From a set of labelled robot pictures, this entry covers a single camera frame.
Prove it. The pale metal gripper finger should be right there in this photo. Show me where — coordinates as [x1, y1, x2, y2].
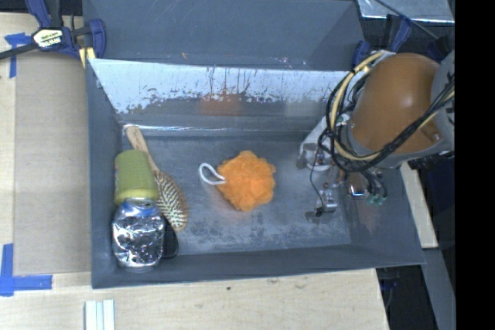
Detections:
[346, 173, 369, 200]
[305, 189, 340, 219]

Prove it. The orange mesh bath sponge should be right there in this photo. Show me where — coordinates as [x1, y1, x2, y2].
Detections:
[198, 149, 278, 213]

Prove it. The grey metal bin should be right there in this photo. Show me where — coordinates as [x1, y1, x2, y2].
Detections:
[80, 0, 427, 289]

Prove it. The wooden hairbrush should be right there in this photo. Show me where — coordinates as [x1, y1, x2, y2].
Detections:
[124, 124, 190, 233]

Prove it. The green and yellow plastic cup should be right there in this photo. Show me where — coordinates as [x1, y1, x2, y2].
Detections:
[113, 148, 161, 206]

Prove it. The crushed silver can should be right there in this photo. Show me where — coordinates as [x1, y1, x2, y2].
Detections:
[111, 197, 167, 270]

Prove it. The pale wood flat board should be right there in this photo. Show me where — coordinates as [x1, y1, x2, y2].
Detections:
[13, 49, 94, 276]

